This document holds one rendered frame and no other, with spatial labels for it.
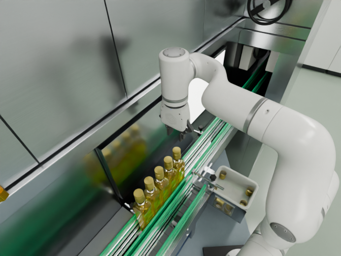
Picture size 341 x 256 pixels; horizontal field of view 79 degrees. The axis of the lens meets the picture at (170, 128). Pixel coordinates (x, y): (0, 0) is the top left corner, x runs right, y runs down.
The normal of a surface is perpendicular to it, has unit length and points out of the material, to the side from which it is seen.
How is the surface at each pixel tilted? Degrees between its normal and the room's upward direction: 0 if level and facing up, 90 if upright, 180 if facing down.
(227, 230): 0
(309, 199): 43
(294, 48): 90
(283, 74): 90
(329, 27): 90
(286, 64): 90
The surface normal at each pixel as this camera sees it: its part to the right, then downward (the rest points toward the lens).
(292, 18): -0.59, 0.58
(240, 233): -0.04, -0.70
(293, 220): -0.57, -0.05
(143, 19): 0.80, 0.40
